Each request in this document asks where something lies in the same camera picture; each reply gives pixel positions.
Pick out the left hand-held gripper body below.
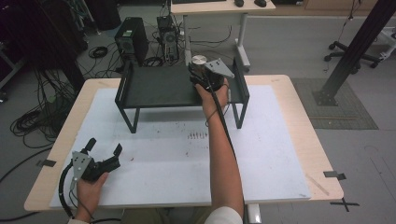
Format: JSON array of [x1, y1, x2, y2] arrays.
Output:
[[70, 150, 121, 191]]

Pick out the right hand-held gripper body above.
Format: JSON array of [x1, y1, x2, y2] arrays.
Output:
[[190, 58, 235, 93]]

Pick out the black metal shelf rack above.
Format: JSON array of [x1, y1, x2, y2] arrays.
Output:
[[114, 57, 251, 134]]

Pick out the person's right hand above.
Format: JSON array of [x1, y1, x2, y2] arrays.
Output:
[[194, 77, 231, 121]]

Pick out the person's left hand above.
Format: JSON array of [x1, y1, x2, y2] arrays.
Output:
[[76, 172, 110, 218]]

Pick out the small open computer tower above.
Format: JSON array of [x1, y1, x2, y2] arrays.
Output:
[[156, 15, 181, 64]]

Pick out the white table mat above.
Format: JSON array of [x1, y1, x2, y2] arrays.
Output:
[[49, 85, 312, 209]]

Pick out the black tape strip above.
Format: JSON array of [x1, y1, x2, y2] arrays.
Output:
[[322, 170, 347, 182], [35, 159, 58, 168]]

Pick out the white background desk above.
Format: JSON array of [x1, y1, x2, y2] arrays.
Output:
[[170, 0, 276, 73]]

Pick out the large black computer tower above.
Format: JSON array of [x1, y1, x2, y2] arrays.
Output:
[[114, 16, 150, 67]]

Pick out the black keyboard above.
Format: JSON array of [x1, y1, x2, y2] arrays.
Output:
[[172, 0, 228, 5]]

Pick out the person's olive pants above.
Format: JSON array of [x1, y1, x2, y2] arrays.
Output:
[[119, 206, 213, 224]]

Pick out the light wooden table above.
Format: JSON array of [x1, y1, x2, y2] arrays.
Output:
[[23, 74, 345, 213]]

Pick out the person's white right sleeve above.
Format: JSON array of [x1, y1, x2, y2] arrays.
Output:
[[203, 205, 245, 224]]

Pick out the grey floor mat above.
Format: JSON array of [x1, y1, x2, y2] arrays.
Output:
[[290, 77, 379, 131]]

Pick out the black office chair base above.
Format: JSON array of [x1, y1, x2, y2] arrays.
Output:
[[323, 40, 383, 75]]

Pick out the black tape cross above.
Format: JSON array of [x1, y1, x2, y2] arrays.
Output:
[[329, 197, 361, 214]]

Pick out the left hand-held gripper cable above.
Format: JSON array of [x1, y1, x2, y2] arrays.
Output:
[[58, 162, 82, 220]]

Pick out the hand-held gripper cable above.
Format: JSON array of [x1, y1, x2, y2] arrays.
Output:
[[58, 162, 82, 220], [204, 81, 246, 203]]

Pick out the right hand-held gripper cable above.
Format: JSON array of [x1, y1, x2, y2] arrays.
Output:
[[204, 81, 246, 203]]

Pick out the tangle of black floor cables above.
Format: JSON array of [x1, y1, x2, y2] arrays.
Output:
[[8, 66, 80, 150]]

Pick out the coiled black cable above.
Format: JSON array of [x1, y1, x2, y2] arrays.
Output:
[[88, 45, 109, 60]]

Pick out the black metal post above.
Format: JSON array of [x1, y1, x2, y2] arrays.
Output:
[[312, 0, 396, 107]]

